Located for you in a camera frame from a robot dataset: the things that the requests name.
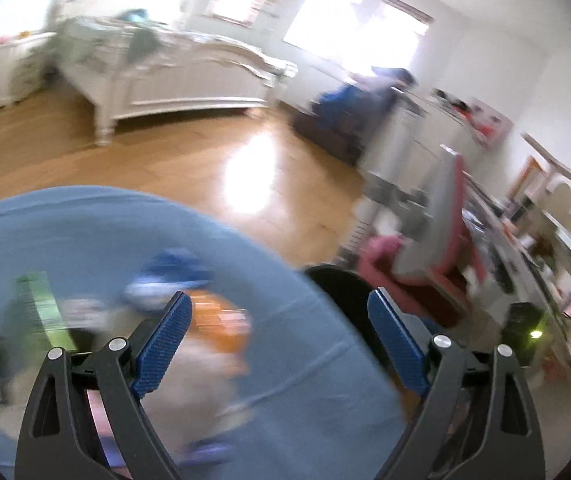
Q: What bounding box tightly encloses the white nightstand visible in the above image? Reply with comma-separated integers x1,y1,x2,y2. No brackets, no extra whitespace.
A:
0,32,54,107

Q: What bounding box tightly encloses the white study desk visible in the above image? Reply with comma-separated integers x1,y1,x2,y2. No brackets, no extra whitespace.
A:
464,131,571,401

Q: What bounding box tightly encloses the red desk chair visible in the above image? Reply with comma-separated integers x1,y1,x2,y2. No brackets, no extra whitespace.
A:
357,145,483,328

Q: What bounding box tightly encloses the white bed frame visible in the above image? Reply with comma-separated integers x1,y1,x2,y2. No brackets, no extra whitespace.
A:
52,0,297,146

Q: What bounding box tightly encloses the green box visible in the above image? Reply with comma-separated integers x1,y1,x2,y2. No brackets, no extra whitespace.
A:
12,272,78,358

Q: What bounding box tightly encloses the white dresser cabinet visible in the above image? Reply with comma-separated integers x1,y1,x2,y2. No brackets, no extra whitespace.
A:
358,96,483,188

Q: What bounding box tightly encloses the framed girls picture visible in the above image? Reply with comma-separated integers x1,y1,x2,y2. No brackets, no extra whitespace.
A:
469,99,513,148

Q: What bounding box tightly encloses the dark armchair with clothes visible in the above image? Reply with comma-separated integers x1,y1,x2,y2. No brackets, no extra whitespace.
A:
291,67,417,166

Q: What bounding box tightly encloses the round blue table cloth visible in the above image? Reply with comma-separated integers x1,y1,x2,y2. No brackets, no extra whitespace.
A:
0,186,405,479

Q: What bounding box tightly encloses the blue white packet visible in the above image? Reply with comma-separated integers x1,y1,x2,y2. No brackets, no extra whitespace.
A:
123,248,213,312

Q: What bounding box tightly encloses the small orange packet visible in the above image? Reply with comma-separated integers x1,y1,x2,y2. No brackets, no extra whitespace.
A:
188,289,252,377

